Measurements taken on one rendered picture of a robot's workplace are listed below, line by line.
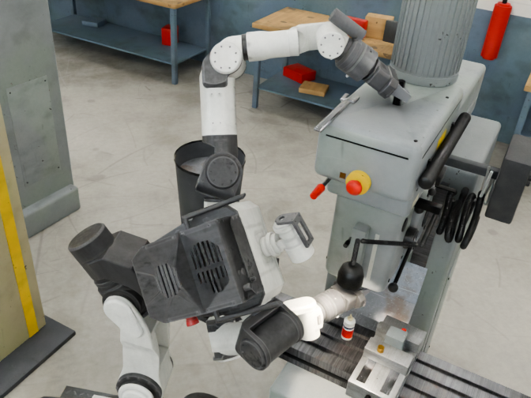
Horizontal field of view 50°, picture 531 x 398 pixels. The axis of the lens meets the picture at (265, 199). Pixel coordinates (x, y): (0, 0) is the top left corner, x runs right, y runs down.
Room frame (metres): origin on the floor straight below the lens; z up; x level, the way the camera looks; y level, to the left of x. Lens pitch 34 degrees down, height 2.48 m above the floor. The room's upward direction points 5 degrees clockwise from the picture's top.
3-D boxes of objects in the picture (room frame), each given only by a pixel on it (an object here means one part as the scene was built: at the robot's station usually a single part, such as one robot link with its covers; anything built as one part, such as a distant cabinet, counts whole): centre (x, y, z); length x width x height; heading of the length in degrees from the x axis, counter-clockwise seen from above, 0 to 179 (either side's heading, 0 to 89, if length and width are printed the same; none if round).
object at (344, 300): (1.34, -0.26, 1.23); 0.13 x 0.12 x 0.10; 43
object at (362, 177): (1.20, -0.22, 1.76); 0.06 x 0.02 x 0.06; 64
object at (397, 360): (1.29, -0.44, 1.06); 0.15 x 0.06 x 0.04; 62
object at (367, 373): (1.31, -0.45, 1.02); 0.35 x 0.15 x 0.11; 152
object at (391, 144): (1.42, -0.33, 1.81); 0.47 x 0.26 x 0.16; 154
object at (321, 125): (1.31, -0.16, 1.89); 0.24 x 0.04 x 0.01; 156
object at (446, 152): (1.37, -0.47, 1.79); 0.45 x 0.04 x 0.04; 154
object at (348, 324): (1.44, -0.33, 1.02); 0.04 x 0.04 x 0.11
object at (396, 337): (1.33, -0.47, 1.08); 0.06 x 0.05 x 0.06; 62
